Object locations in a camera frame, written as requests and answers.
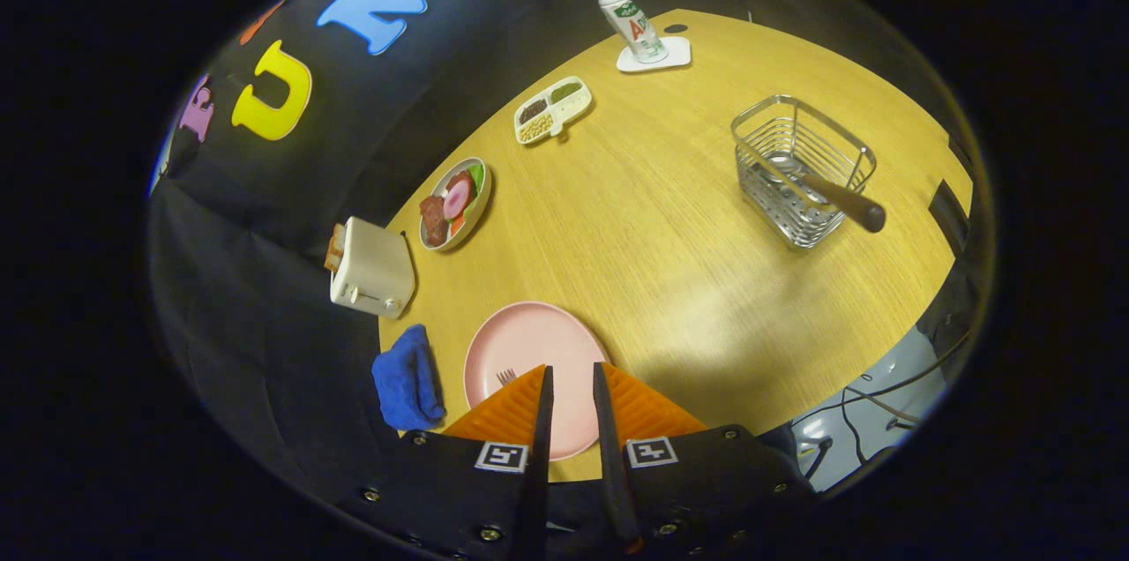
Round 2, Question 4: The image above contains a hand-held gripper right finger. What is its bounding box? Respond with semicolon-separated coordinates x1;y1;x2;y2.
593;362;817;555

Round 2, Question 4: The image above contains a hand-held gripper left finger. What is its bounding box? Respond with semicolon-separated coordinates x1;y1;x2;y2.
340;364;555;561

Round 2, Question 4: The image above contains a wooden handled spoon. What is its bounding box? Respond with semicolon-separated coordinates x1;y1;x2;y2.
767;157;886;234

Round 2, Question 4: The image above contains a pink plate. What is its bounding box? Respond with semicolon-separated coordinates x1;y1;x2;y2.
464;301;611;462

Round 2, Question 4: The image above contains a blue towel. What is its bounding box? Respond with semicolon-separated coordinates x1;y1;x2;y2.
371;325;447;432

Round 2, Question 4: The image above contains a white toaster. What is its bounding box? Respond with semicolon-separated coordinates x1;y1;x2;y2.
330;217;416;319

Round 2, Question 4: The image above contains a grey plate of food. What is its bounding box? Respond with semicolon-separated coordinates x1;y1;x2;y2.
418;157;493;253

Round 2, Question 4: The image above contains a brown meat piece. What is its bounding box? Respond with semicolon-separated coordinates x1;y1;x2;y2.
420;195;449;246

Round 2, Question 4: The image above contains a pink ham slice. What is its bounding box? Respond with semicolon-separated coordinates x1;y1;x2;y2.
442;176;475;221

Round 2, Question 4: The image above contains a black backdrop cloth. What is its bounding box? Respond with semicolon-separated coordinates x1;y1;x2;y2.
146;0;980;491

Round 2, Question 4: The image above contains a white divided bean dish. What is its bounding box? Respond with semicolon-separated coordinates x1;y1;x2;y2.
513;76;594;146

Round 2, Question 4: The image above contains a white square coaster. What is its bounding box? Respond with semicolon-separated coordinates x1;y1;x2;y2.
616;36;692;73

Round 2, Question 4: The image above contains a black table edge clamp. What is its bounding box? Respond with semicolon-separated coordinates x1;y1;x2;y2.
928;179;973;233

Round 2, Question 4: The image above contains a white drink bottle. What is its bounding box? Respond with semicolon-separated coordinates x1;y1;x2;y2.
591;0;669;64

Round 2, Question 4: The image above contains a black cable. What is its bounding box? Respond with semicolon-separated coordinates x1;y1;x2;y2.
794;340;967;425
838;385;870;467

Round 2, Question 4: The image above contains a metal wire basket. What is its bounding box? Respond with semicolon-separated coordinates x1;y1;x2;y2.
730;94;878;251

